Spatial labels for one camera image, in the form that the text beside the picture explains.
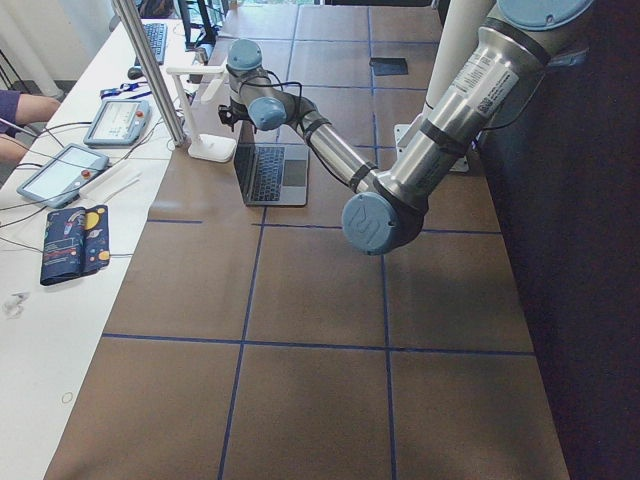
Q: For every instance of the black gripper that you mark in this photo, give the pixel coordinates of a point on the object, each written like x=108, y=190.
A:
x=226, y=114

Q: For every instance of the grey laptop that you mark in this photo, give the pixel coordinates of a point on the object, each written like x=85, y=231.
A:
x=272, y=175

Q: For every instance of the black mouse pad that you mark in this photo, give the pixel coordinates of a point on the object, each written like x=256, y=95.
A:
x=388, y=66

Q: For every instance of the person forearm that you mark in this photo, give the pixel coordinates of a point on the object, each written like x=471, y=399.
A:
x=17, y=110

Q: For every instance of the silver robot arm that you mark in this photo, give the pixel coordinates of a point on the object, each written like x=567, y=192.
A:
x=486, y=50

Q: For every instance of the white desk lamp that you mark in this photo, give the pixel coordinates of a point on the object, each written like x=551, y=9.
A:
x=203, y=146

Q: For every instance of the black desk mouse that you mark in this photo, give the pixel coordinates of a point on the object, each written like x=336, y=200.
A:
x=134, y=73

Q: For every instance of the black monitor stand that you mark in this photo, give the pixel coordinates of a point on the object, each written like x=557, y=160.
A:
x=201, y=21

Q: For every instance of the black keyboard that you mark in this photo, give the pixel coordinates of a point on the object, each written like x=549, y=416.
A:
x=156, y=34

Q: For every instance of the far teach pendant tablet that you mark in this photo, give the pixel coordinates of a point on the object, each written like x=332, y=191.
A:
x=118, y=123

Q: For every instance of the teach pendant tablet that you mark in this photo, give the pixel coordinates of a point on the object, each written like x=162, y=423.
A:
x=118, y=123
x=59, y=181

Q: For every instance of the near teach pendant tablet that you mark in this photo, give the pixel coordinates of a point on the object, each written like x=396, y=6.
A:
x=59, y=181

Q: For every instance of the dark blue space pencil case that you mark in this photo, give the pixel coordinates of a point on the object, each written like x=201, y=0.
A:
x=76, y=244

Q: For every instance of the aluminium frame post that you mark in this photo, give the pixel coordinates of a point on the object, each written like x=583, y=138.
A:
x=132, y=23

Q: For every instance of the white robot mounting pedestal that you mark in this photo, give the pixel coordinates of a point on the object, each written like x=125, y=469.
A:
x=457, y=42

